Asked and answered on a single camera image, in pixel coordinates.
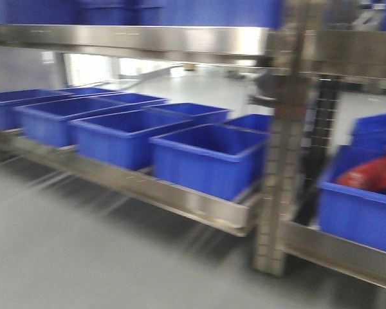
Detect blue bin leftmost front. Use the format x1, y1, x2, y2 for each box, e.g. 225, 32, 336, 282
0, 89, 70, 130

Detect blue bin nearest post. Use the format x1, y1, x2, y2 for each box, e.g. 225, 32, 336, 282
150, 124, 269, 201

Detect blue bin back row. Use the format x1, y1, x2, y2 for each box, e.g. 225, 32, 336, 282
145, 102, 232, 125

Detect blue bin behind post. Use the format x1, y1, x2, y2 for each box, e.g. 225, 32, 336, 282
223, 114, 272, 132

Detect blue bin with red bag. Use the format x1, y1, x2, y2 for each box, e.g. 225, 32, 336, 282
317, 145, 386, 252

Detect red snack bag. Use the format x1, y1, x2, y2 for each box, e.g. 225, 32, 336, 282
335, 155, 386, 192

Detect stainless steel shelf rack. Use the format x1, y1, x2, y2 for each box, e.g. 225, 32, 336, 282
0, 1, 386, 288

